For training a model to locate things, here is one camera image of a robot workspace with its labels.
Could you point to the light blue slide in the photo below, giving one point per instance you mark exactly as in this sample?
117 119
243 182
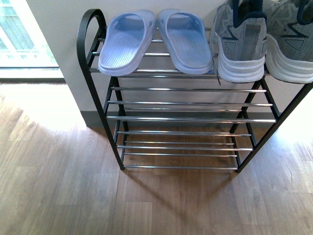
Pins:
184 36
128 36

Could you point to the grey sneaker with lace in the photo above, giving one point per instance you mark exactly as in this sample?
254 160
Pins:
238 37

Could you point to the black metal shoe rack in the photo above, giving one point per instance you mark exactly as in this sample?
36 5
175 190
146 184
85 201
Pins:
160 113

